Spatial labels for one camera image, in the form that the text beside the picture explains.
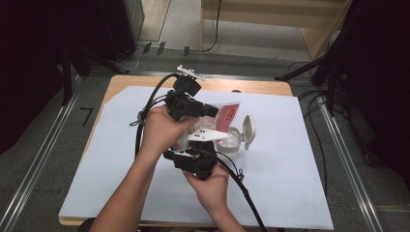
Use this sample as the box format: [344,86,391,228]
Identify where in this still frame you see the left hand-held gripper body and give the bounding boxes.
[163,64,207,122]

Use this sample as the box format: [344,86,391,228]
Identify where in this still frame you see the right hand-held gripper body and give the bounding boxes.
[187,129,233,181]

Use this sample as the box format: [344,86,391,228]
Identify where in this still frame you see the red and white spout pouch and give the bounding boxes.
[173,101,241,153]

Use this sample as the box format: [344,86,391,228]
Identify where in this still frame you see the white lidded glass jar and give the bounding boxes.
[215,114,257,160]

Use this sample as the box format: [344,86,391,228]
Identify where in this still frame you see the person's right hand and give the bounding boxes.
[183,165,230,211]

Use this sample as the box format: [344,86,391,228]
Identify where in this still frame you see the person's left hand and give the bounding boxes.
[140,104,199,156]

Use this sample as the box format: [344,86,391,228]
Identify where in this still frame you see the wooden table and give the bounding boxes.
[58,74,294,227]

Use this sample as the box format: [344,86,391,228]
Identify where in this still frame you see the white table sheet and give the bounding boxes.
[58,85,334,230]

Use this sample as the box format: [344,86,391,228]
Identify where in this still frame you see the black cabinet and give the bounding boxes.
[100,0,145,63]

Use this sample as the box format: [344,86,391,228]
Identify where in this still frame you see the light wooden furniture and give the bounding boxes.
[200,0,353,61]

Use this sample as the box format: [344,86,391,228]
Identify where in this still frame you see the black metal stand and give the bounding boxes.
[275,0,371,117]

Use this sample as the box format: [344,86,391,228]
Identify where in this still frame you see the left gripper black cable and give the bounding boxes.
[130,72,180,159]

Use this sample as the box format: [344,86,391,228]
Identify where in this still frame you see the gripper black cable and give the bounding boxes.
[216,151,269,232]
[130,72,180,159]

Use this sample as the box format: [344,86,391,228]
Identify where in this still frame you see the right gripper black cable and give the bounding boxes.
[216,151,269,232]

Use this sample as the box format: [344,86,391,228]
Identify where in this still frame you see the white floor cable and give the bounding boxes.
[120,46,145,73]

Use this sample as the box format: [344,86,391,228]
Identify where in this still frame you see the hanging black cable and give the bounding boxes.
[201,0,222,53]

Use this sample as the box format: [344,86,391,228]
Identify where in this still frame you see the black floor cables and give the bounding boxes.
[287,61,347,196]

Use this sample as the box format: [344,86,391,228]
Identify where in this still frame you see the black upright post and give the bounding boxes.
[61,47,73,106]

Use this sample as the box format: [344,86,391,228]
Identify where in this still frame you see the metal floor rail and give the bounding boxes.
[317,96,385,232]
[0,76,82,232]

